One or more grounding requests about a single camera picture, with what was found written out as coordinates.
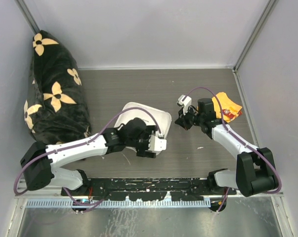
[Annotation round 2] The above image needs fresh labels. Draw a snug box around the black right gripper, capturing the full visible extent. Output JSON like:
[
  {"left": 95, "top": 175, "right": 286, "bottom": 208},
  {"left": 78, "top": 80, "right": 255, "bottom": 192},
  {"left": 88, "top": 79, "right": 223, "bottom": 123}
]
[{"left": 175, "top": 105, "right": 204, "bottom": 130}]

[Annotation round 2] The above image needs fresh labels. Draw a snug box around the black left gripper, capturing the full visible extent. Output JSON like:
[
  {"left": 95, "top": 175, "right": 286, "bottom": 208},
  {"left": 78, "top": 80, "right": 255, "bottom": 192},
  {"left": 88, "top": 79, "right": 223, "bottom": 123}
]
[{"left": 127, "top": 126, "right": 158, "bottom": 158}]

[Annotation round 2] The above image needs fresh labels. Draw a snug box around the grey medicine kit case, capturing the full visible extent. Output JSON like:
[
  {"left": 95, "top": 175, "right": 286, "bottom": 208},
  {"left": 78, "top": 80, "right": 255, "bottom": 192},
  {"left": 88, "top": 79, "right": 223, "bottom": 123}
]
[{"left": 114, "top": 102, "right": 172, "bottom": 152}]

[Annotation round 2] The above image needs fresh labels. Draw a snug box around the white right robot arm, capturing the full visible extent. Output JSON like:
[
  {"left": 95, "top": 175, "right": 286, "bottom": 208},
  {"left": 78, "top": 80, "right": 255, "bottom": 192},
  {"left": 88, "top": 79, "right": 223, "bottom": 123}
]
[{"left": 175, "top": 95, "right": 279, "bottom": 197}]

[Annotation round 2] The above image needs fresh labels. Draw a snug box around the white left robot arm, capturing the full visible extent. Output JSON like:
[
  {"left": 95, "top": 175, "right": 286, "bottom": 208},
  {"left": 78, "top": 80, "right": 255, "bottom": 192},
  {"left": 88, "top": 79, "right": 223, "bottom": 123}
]
[{"left": 20, "top": 118, "right": 160, "bottom": 196}]

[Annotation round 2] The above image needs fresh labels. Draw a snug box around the yellow cartoon cloth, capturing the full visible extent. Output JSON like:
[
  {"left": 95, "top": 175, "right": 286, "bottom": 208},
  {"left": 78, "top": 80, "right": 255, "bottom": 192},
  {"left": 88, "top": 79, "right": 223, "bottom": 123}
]
[{"left": 212, "top": 92, "right": 243, "bottom": 123}]

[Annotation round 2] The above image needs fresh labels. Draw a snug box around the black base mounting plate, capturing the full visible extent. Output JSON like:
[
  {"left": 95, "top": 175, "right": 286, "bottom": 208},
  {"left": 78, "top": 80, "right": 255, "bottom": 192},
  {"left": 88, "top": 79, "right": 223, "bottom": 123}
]
[{"left": 69, "top": 178, "right": 227, "bottom": 201}]

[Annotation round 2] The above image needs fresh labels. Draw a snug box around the black floral plush blanket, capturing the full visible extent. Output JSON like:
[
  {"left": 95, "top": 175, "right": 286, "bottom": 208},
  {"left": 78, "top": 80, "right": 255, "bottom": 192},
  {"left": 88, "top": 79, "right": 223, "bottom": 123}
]
[{"left": 24, "top": 30, "right": 91, "bottom": 145}]

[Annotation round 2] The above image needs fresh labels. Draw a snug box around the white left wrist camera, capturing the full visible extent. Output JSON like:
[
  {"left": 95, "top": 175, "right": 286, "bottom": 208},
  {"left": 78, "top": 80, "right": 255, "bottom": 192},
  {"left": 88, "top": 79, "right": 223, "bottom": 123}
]
[{"left": 148, "top": 131, "right": 167, "bottom": 153}]

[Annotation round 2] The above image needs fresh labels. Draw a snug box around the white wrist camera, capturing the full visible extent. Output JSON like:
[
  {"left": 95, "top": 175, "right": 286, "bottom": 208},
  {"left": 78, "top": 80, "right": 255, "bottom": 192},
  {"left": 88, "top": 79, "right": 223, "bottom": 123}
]
[
  {"left": 177, "top": 95, "right": 192, "bottom": 115},
  {"left": 148, "top": 131, "right": 167, "bottom": 153}
]

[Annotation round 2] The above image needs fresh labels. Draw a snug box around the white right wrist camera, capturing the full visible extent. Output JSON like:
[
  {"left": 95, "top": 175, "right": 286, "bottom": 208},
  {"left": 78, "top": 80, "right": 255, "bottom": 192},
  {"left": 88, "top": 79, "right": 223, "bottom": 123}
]
[{"left": 177, "top": 95, "right": 192, "bottom": 115}]

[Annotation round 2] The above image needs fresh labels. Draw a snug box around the white slotted cable duct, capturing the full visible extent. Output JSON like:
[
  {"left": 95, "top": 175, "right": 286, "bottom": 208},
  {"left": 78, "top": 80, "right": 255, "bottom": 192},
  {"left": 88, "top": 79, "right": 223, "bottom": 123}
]
[{"left": 25, "top": 198, "right": 211, "bottom": 208}]

